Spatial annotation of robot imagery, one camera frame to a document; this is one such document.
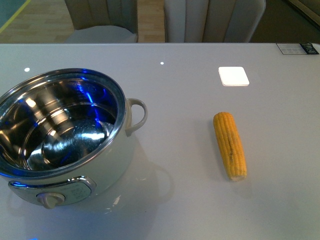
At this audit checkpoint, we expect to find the yellow corn cob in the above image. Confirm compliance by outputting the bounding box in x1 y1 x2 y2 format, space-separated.
213 112 247 182

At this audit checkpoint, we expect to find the white electric cooking pot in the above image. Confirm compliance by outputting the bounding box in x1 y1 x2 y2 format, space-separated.
0 68 148 209

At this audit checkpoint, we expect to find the beige chair right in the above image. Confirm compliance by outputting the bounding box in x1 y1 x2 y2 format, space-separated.
163 0 266 43

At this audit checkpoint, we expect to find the beige chair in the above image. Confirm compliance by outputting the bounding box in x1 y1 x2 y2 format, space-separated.
163 0 266 43
65 0 139 44

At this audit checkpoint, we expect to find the beige chair left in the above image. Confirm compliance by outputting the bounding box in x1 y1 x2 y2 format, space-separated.
65 0 139 44

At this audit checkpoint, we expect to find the label sticker on table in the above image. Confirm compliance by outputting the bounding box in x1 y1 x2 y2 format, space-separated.
276 42 320 55

